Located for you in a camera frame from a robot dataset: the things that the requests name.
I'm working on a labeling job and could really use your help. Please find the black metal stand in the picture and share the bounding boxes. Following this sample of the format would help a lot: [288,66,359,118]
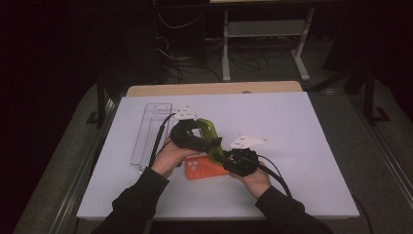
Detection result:
[363,64,392,126]
[86,76,108,128]

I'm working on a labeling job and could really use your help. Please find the thin black cable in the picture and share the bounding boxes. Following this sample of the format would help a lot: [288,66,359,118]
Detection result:
[352,193,374,234]

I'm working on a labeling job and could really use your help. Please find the clear plastic tray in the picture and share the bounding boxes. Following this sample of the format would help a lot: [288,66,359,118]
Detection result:
[130,102,173,174]

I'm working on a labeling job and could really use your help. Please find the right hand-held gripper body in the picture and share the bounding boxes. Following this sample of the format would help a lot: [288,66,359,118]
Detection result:
[223,134,270,178]

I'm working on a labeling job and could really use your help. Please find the white table cover board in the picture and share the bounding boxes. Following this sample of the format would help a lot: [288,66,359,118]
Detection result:
[76,91,360,219]

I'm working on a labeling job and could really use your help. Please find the person's left hand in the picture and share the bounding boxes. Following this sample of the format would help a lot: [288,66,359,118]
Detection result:
[150,136,199,179]

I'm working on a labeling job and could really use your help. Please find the left hand-held gripper black cable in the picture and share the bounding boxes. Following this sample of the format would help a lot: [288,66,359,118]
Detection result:
[147,112,176,169]

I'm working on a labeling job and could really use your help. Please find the green printed phone case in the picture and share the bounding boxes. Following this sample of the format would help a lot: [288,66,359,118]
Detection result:
[194,117,227,166]

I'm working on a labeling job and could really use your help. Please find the hand-held gripper black cable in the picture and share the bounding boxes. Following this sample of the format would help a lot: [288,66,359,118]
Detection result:
[147,112,176,169]
[257,154,293,199]

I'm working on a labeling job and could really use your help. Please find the wooden table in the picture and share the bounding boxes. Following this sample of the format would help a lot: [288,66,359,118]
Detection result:
[125,80,304,98]

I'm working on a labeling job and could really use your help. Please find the metal rail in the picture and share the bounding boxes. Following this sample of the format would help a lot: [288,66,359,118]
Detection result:
[48,97,122,234]
[349,96,413,204]

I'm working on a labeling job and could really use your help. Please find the tangle of floor cables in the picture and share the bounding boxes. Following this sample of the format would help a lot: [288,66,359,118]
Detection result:
[155,9,271,84]

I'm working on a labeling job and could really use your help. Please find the person's right hand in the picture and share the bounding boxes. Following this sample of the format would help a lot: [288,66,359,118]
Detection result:
[228,162,273,200]

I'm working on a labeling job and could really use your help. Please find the orange phone case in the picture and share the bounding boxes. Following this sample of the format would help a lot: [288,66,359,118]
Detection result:
[184,154,230,181]

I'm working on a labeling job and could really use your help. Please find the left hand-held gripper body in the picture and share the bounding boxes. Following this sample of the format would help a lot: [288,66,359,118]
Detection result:
[169,105,212,154]

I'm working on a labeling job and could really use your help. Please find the right hand-held gripper black cable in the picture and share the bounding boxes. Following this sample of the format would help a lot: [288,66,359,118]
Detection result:
[257,154,293,199]

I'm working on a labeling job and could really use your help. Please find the white metal desk frame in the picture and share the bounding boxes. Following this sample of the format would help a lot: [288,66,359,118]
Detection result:
[222,7,316,82]

